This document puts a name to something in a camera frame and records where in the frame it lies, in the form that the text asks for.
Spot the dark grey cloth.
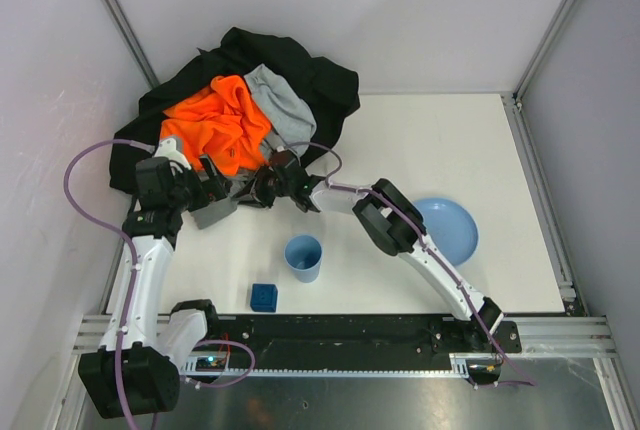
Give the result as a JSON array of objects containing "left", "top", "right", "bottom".
[{"left": 190, "top": 170, "right": 258, "bottom": 229}]

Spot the orange cloth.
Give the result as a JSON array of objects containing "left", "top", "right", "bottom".
[{"left": 160, "top": 75, "right": 272, "bottom": 176}]

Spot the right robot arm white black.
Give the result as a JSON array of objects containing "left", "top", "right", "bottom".
[{"left": 233, "top": 148, "right": 504, "bottom": 339}]

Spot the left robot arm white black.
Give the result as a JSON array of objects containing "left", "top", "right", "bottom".
[{"left": 78, "top": 156, "right": 230, "bottom": 419}]

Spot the light grey cloth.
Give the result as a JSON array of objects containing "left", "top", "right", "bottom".
[{"left": 244, "top": 64, "right": 317, "bottom": 157}]

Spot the black cloth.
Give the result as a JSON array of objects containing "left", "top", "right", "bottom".
[{"left": 108, "top": 25, "right": 361, "bottom": 196}]

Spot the blue plastic cup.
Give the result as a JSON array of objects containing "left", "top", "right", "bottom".
[{"left": 284, "top": 234, "right": 323, "bottom": 283}]

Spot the blue cube block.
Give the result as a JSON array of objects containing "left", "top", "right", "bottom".
[{"left": 249, "top": 283, "right": 278, "bottom": 313}]

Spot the blue plastic bowl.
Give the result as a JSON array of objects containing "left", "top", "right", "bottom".
[{"left": 413, "top": 197, "right": 479, "bottom": 267}]

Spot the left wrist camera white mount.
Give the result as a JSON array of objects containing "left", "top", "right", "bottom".
[{"left": 153, "top": 135, "right": 192, "bottom": 170}]

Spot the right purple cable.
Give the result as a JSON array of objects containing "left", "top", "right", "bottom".
[{"left": 284, "top": 142, "right": 539, "bottom": 387}]

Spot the purple cable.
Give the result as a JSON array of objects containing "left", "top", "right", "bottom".
[
  {"left": 64, "top": 138, "right": 257, "bottom": 430},
  {"left": 284, "top": 142, "right": 539, "bottom": 387}
]

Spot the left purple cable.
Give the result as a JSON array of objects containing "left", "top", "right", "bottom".
[{"left": 64, "top": 138, "right": 257, "bottom": 430}]

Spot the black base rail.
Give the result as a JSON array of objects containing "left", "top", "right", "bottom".
[{"left": 214, "top": 314, "right": 495, "bottom": 373}]

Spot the left aluminium frame post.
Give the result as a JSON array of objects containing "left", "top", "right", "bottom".
[{"left": 100, "top": 0, "right": 160, "bottom": 88}]

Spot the aluminium frame post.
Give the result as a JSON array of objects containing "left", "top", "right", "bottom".
[
  {"left": 509, "top": 0, "right": 614, "bottom": 106},
  {"left": 100, "top": 0, "right": 160, "bottom": 88}
]

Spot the right aluminium frame post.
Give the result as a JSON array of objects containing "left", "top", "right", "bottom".
[{"left": 509, "top": 0, "right": 614, "bottom": 106}]

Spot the white slotted cable duct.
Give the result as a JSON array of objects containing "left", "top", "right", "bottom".
[{"left": 179, "top": 353, "right": 481, "bottom": 379}]

